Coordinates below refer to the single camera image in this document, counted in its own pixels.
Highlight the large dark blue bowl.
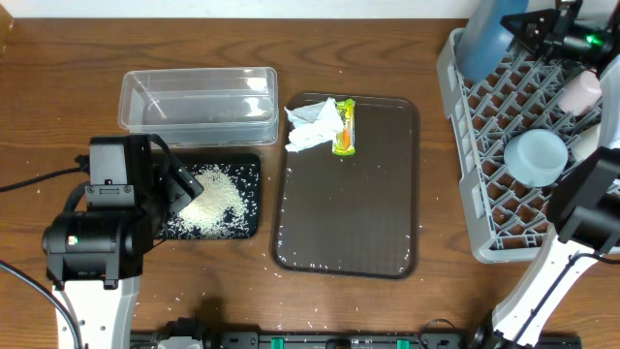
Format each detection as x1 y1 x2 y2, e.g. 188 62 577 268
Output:
454 0 529 83

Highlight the green yellow snack wrapper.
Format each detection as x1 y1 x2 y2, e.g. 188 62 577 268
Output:
332 98 356 156

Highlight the dark brown serving tray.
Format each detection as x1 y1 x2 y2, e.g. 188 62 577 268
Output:
270 96 419 280

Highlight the light blue small bowl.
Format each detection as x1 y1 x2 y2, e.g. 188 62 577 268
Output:
504 129 569 187

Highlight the pile of white rice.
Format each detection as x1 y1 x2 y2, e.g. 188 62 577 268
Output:
169 163 258 238

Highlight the grey dishwasher rack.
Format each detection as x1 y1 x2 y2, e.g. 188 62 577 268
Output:
436 29 602 264

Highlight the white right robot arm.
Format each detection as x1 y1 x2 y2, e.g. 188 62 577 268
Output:
469 1 619 348

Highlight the white tissue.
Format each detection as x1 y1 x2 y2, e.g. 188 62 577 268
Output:
285 98 344 152

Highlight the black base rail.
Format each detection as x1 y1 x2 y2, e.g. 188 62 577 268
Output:
128 318 516 349

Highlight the black plastic bin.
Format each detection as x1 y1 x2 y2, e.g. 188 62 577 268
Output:
144 151 263 241

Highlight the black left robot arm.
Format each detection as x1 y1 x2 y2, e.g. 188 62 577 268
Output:
42 134 203 348

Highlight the pink small cup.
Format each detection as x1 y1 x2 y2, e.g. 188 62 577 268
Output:
557 70 602 116

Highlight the white paper cup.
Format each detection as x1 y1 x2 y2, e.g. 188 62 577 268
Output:
571 124 601 162

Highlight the clear plastic bin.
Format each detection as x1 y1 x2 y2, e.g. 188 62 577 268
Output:
118 67 279 148

